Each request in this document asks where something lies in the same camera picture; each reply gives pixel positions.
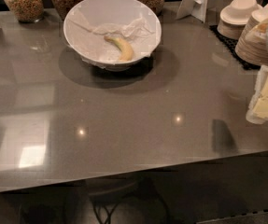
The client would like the white folded paper stand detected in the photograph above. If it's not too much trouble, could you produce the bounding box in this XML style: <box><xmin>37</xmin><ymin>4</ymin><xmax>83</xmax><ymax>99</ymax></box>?
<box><xmin>176</xmin><ymin>0</ymin><xmax>214</xmax><ymax>22</ymax></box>

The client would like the stack of beige paper plates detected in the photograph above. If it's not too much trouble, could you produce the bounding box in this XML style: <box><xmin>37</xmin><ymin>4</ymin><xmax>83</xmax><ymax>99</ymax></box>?
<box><xmin>234</xmin><ymin>4</ymin><xmax>268</xmax><ymax>66</ymax></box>

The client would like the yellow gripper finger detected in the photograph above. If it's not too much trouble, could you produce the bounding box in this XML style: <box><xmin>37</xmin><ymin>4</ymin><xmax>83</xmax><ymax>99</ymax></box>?
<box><xmin>246</xmin><ymin>65</ymin><xmax>268</xmax><ymax>124</ymax></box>

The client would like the glass jar of cereal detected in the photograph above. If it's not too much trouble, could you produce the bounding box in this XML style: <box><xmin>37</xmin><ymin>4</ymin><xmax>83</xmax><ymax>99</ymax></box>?
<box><xmin>4</xmin><ymin>0</ymin><xmax>44</xmax><ymax>22</ymax></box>

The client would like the large white bowl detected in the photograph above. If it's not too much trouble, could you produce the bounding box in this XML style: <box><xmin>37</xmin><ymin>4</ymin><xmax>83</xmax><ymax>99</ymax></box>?
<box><xmin>63</xmin><ymin>0</ymin><xmax>162</xmax><ymax>73</ymax></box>

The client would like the yellow banana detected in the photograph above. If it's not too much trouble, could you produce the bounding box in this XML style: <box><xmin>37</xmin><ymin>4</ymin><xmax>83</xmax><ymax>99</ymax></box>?
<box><xmin>104</xmin><ymin>36</ymin><xmax>134</xmax><ymax>62</ymax></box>

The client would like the dark stool under table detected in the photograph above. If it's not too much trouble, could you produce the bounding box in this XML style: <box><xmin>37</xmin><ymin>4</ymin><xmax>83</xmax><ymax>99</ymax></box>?
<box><xmin>87</xmin><ymin>175</ymin><xmax>171</xmax><ymax>224</ymax></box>

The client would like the black rubber mat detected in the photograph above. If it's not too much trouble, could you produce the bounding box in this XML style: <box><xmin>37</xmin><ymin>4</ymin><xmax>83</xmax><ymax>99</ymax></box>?
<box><xmin>209</xmin><ymin>25</ymin><xmax>260</xmax><ymax>70</ymax></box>

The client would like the white paper napkin liner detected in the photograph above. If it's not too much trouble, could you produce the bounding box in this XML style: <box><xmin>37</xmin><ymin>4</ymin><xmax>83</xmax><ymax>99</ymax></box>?
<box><xmin>65</xmin><ymin>7</ymin><xmax>157</xmax><ymax>69</ymax></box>

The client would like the stack of small white bowls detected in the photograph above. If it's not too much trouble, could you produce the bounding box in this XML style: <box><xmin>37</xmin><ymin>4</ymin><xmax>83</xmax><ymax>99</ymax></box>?
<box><xmin>217</xmin><ymin>0</ymin><xmax>262</xmax><ymax>40</ymax></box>

